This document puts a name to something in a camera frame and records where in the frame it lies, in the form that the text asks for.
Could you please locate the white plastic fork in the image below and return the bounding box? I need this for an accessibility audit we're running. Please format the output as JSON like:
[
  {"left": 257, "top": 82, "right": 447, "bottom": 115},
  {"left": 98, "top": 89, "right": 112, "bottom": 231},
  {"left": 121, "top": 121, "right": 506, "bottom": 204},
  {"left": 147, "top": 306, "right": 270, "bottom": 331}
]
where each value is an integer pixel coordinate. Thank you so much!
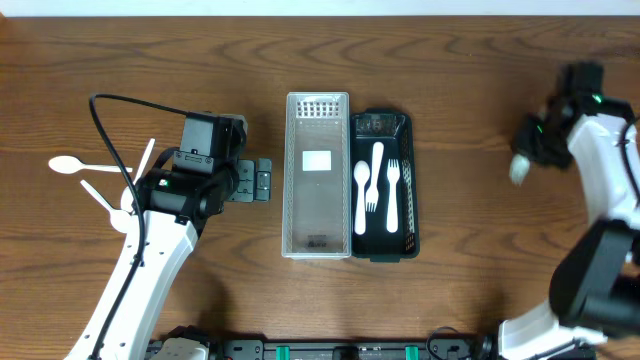
[
  {"left": 386, "top": 159, "right": 400, "bottom": 233},
  {"left": 509, "top": 154, "right": 531, "bottom": 186},
  {"left": 365, "top": 142, "right": 384, "bottom": 212}
]

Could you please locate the clear perforated plastic basket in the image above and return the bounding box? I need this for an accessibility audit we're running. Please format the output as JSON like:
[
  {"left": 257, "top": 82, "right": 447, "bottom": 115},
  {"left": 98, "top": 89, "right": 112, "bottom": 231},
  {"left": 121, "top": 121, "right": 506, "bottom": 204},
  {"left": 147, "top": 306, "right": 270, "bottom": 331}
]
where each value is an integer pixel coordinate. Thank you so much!
[{"left": 282, "top": 92, "right": 352, "bottom": 260}]

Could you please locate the white plastic spoon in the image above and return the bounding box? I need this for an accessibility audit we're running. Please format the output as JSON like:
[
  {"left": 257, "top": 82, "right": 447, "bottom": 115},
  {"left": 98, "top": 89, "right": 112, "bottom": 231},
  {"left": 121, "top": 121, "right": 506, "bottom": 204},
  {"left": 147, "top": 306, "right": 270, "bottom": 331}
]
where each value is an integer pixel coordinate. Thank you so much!
[
  {"left": 353, "top": 160, "right": 370, "bottom": 235},
  {"left": 80, "top": 180, "right": 131, "bottom": 234},
  {"left": 120, "top": 138, "right": 155, "bottom": 214},
  {"left": 48, "top": 155, "right": 120, "bottom": 174}
]

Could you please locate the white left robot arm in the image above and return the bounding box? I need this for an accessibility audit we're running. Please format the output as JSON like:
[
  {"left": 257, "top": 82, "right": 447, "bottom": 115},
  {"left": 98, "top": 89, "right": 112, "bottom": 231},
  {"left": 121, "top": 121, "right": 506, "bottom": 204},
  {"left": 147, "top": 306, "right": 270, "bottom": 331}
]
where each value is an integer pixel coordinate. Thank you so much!
[{"left": 67, "top": 163, "right": 250, "bottom": 359}]

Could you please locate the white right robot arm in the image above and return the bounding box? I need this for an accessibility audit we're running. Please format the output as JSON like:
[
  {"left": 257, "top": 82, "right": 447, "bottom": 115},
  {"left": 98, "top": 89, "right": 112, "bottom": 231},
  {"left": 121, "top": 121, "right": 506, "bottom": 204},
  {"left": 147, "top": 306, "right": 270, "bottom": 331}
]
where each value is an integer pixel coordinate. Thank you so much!
[{"left": 497, "top": 93, "right": 639, "bottom": 359}]

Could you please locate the dark green plastic basket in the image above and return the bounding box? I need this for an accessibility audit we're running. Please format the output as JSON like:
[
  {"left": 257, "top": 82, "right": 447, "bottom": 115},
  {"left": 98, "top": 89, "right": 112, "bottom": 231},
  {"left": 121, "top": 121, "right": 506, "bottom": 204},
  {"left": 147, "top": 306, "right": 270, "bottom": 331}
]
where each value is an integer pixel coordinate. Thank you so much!
[{"left": 350, "top": 108, "right": 420, "bottom": 263}]

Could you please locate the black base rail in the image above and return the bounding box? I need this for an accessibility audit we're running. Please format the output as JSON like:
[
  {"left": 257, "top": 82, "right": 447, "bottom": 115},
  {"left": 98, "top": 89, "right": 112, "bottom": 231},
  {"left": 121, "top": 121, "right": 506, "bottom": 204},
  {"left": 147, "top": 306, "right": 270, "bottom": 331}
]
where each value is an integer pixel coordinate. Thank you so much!
[{"left": 144, "top": 324, "right": 596, "bottom": 360}]

